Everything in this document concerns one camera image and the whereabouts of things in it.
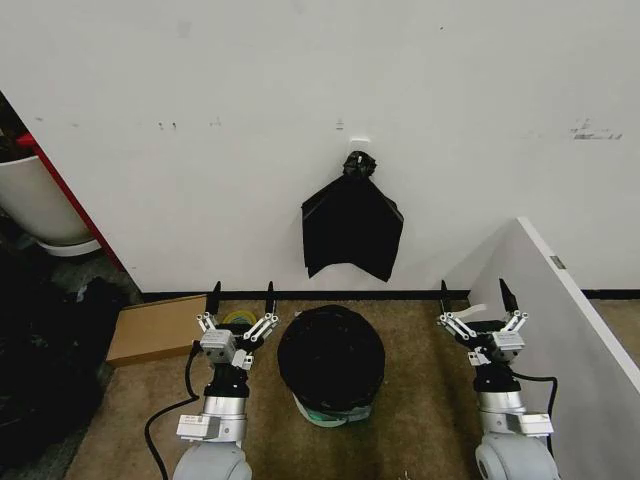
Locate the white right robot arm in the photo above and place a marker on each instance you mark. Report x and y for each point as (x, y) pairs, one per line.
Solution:
(510, 452)

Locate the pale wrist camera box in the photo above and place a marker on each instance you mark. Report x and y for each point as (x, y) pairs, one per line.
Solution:
(218, 345)
(508, 346)

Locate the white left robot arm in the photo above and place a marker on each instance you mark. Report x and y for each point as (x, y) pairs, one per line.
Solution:
(212, 457)

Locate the brown cardboard box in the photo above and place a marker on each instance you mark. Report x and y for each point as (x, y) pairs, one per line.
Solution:
(152, 330)

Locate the red edged white board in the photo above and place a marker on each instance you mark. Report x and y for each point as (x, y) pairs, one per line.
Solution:
(65, 175)

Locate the black hanging garbage bag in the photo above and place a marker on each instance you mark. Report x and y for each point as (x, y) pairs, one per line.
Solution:
(350, 230)

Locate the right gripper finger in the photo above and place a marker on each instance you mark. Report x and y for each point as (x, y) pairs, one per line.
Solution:
(509, 299)
(446, 299)

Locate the small metal panel bracket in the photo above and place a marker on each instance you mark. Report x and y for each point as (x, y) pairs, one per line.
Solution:
(557, 263)

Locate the white pot saucer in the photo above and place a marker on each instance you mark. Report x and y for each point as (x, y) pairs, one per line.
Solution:
(75, 248)

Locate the white partition panel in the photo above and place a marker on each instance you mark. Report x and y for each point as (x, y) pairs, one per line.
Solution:
(560, 340)

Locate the trash bin with black liner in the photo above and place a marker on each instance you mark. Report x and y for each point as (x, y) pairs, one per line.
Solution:
(331, 357)

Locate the white plant pot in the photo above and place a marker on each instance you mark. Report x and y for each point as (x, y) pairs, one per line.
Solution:
(35, 200)

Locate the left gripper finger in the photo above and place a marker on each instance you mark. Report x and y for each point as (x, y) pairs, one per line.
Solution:
(214, 299)
(271, 300)

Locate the black baseboard strip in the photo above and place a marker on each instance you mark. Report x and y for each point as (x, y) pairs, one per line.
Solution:
(350, 292)

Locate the white plastic strip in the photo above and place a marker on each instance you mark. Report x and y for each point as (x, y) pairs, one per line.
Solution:
(472, 310)

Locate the pile of black bags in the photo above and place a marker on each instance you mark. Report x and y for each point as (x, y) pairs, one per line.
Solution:
(45, 360)

